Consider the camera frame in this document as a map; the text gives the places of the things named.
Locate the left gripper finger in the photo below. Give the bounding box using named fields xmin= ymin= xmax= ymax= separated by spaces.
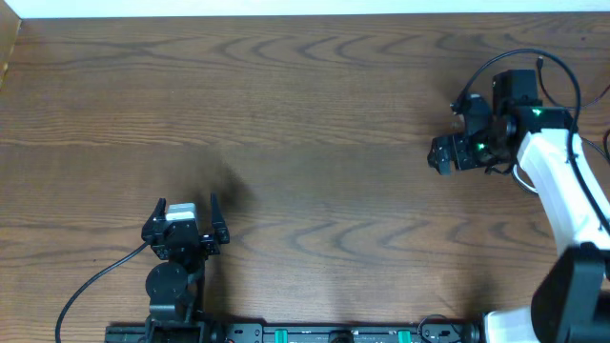
xmin=211 ymin=193 xmax=230 ymax=244
xmin=141 ymin=198 xmax=167 ymax=242

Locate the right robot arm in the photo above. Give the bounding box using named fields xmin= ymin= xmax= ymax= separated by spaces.
xmin=427 ymin=70 xmax=609 ymax=342

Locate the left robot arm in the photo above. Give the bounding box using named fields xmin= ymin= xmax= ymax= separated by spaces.
xmin=141 ymin=194 xmax=230 ymax=342

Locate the wooden side panel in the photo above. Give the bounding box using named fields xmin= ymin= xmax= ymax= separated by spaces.
xmin=0 ymin=0 xmax=22 ymax=84

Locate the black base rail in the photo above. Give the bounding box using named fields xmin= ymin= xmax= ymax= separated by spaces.
xmin=104 ymin=320 xmax=486 ymax=343

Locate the right camera cable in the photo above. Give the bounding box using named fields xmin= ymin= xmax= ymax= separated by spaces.
xmin=450 ymin=48 xmax=610 ymax=234

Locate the camera cable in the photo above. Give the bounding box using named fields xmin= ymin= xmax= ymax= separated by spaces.
xmin=450 ymin=48 xmax=610 ymax=234
xmin=54 ymin=240 xmax=153 ymax=343

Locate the left camera cable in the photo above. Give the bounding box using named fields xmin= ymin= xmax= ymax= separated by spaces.
xmin=54 ymin=240 xmax=153 ymax=343

